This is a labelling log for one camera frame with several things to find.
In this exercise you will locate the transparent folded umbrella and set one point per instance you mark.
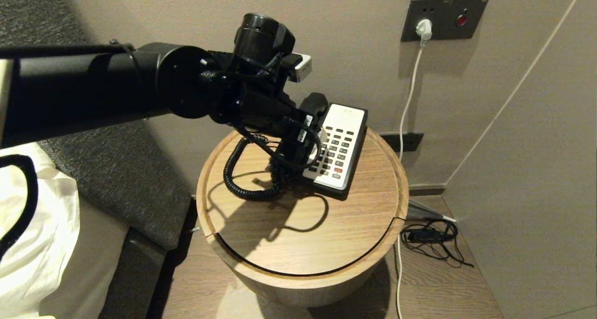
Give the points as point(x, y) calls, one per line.
point(424, 211)

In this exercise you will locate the black and white desk telephone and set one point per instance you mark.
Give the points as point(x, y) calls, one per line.
point(347, 137)

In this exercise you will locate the black telephone handset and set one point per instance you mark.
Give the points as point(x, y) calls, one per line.
point(313, 105)

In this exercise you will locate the dark grey bed frame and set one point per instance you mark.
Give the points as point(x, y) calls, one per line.
point(135, 277)

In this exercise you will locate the grey upholstered headboard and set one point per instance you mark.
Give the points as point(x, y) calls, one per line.
point(126, 188)

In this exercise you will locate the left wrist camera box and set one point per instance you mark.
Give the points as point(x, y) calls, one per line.
point(301, 67)

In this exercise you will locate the beige mattress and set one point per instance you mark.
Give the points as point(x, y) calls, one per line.
point(84, 267)

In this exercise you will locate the round wooden side table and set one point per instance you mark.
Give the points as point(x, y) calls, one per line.
point(303, 235)

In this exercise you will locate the white bed pillow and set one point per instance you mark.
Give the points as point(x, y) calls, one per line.
point(37, 244)

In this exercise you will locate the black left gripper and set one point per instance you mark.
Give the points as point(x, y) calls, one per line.
point(275, 118)

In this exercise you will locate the grey wall socket panel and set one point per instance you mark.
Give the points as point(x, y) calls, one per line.
point(447, 25)

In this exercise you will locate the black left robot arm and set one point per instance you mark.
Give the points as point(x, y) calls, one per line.
point(93, 90)

